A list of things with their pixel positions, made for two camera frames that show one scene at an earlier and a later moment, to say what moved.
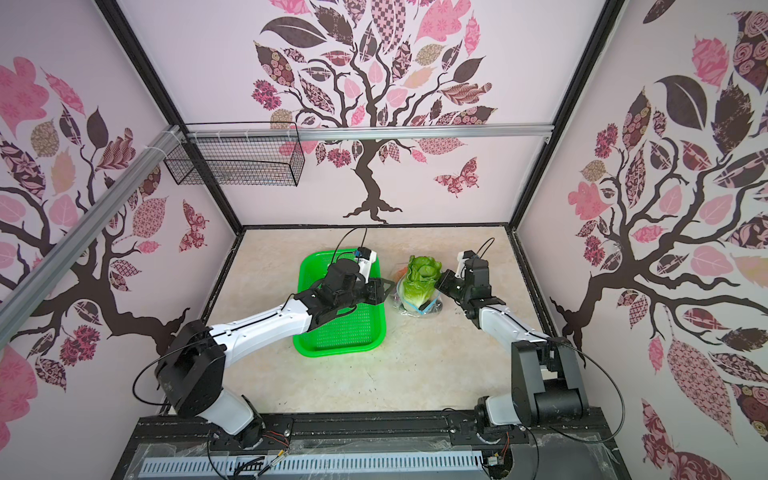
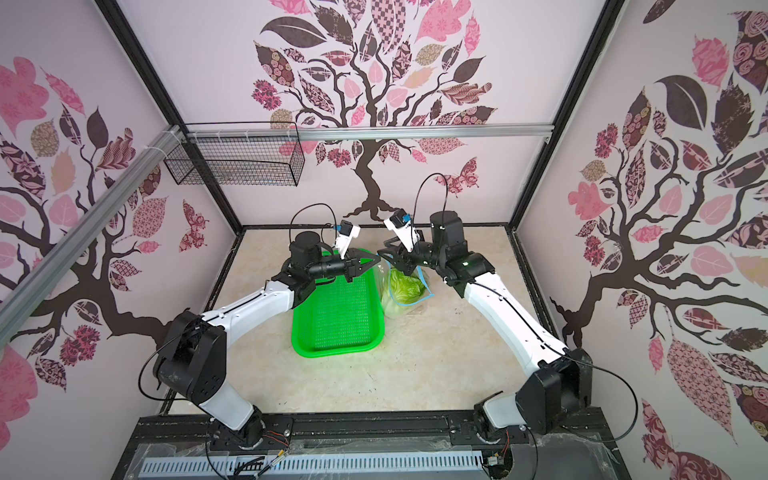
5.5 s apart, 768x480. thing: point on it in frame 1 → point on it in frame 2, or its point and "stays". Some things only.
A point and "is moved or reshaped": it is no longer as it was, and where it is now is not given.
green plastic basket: x=358 y=332 stays
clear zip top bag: x=430 y=307 is moved or reshaped
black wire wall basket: x=238 y=162 stays
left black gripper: x=376 y=290 → x=354 y=267
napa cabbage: x=420 y=282 is moved or reshaped
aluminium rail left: x=19 y=299 stays
